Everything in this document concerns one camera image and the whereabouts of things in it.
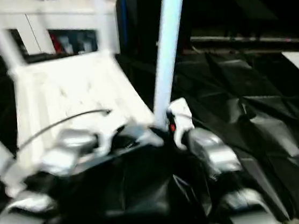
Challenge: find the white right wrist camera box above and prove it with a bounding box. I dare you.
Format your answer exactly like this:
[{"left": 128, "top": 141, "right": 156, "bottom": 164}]
[{"left": 165, "top": 97, "right": 197, "bottom": 150}]

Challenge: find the red package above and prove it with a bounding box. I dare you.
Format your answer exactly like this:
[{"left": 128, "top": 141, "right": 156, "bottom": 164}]
[{"left": 50, "top": 34, "right": 61, "bottom": 52}]

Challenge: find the black left wrist camera cable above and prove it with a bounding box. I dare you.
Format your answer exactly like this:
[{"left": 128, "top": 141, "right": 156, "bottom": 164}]
[{"left": 0, "top": 108, "right": 118, "bottom": 176}]

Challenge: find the white plastic table top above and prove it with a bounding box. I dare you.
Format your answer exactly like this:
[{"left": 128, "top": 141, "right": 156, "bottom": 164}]
[{"left": 0, "top": 44, "right": 168, "bottom": 196}]

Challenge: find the dark metal rod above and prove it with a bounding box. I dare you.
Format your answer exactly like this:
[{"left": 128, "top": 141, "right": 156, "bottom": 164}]
[{"left": 189, "top": 24, "right": 299, "bottom": 58}]

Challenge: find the white glass-door cabinet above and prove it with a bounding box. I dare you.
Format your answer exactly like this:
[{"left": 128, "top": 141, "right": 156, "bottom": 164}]
[{"left": 0, "top": 0, "right": 127, "bottom": 66}]

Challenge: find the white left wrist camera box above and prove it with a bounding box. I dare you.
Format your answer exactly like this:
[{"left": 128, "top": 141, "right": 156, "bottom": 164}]
[{"left": 94, "top": 119, "right": 133, "bottom": 156}]

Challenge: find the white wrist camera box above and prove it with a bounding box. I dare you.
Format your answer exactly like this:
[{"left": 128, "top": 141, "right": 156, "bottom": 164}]
[
  {"left": 165, "top": 97, "right": 197, "bottom": 150},
  {"left": 94, "top": 119, "right": 133, "bottom": 156}
]

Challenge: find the black plastic mat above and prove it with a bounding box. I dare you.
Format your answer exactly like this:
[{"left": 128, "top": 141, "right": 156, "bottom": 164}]
[{"left": 0, "top": 19, "right": 299, "bottom": 224}]

